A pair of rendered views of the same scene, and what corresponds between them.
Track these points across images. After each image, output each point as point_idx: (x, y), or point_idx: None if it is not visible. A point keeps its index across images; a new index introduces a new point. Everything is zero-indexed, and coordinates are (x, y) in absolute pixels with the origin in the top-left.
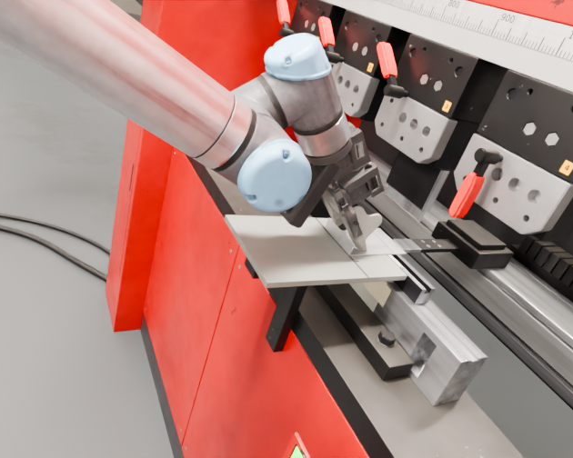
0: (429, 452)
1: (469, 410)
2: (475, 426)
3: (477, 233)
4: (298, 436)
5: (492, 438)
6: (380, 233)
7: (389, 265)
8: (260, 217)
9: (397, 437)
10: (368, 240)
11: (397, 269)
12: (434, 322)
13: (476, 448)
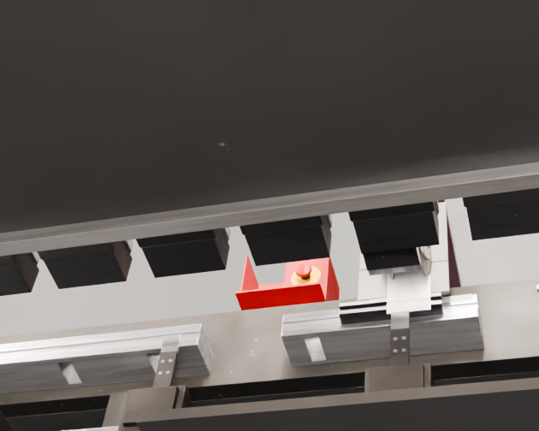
0: (269, 326)
1: (281, 369)
2: (270, 364)
3: (391, 378)
4: (316, 283)
5: (258, 370)
6: (419, 304)
7: (371, 292)
8: (443, 221)
9: (284, 313)
10: (408, 289)
11: (366, 296)
12: (321, 317)
13: (258, 355)
